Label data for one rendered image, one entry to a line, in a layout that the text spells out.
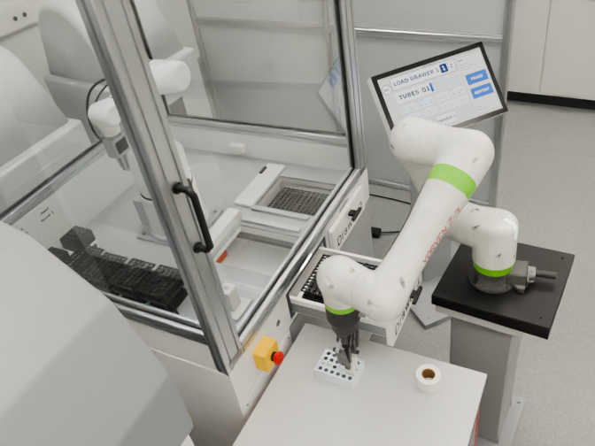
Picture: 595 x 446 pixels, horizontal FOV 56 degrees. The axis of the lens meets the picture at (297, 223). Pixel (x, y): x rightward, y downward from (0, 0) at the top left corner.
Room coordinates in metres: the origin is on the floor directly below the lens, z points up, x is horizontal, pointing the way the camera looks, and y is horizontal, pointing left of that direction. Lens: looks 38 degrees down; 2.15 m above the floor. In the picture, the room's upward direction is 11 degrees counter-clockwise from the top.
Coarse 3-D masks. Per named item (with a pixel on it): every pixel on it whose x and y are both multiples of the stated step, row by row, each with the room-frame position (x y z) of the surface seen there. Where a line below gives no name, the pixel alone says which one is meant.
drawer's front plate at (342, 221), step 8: (360, 192) 1.69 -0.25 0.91; (352, 200) 1.63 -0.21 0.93; (360, 200) 1.68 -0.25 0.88; (344, 208) 1.59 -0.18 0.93; (352, 208) 1.62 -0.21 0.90; (344, 216) 1.56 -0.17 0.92; (336, 224) 1.51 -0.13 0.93; (344, 224) 1.55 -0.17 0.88; (352, 224) 1.61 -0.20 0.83; (328, 232) 1.48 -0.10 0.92; (336, 232) 1.50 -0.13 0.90; (344, 232) 1.55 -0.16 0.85; (336, 240) 1.49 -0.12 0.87; (344, 240) 1.54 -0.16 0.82; (336, 248) 1.48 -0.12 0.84
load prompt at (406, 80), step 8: (440, 64) 2.10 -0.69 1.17; (448, 64) 2.10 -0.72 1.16; (416, 72) 2.07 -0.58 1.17; (424, 72) 2.07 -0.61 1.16; (432, 72) 2.07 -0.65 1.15; (440, 72) 2.08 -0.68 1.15; (448, 72) 2.08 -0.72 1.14; (392, 80) 2.04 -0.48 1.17; (400, 80) 2.04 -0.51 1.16; (408, 80) 2.04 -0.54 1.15; (416, 80) 2.05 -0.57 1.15; (424, 80) 2.05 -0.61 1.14; (392, 88) 2.01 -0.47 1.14; (400, 88) 2.02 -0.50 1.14
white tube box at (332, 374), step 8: (328, 352) 1.08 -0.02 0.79; (320, 360) 1.05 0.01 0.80; (336, 360) 1.04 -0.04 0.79; (360, 360) 1.02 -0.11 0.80; (320, 368) 1.03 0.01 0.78; (328, 368) 1.02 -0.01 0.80; (336, 368) 1.01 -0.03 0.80; (360, 368) 1.00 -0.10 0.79; (320, 376) 1.01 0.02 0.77; (328, 376) 0.99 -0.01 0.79; (336, 376) 0.98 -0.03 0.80; (344, 376) 0.99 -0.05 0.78; (352, 376) 0.97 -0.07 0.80; (336, 384) 0.98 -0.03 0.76; (344, 384) 0.97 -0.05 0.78; (352, 384) 0.95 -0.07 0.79
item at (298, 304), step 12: (324, 252) 1.43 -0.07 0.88; (336, 252) 1.40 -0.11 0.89; (348, 252) 1.39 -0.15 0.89; (312, 264) 1.39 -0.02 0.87; (372, 264) 1.33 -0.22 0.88; (300, 276) 1.32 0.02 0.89; (300, 288) 1.31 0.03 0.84; (300, 300) 1.21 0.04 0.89; (300, 312) 1.21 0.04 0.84; (312, 312) 1.19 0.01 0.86; (324, 312) 1.16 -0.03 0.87; (360, 324) 1.10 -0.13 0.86; (372, 324) 1.08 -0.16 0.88; (384, 324) 1.06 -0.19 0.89
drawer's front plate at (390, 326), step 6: (420, 276) 1.26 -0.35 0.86; (420, 282) 1.26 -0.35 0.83; (414, 288) 1.21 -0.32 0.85; (408, 300) 1.16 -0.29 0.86; (402, 312) 1.11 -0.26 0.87; (390, 324) 1.03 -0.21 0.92; (396, 324) 1.06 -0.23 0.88; (402, 324) 1.10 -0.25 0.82; (390, 330) 1.03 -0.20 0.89; (390, 336) 1.03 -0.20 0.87; (396, 336) 1.06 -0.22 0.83; (390, 342) 1.03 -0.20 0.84
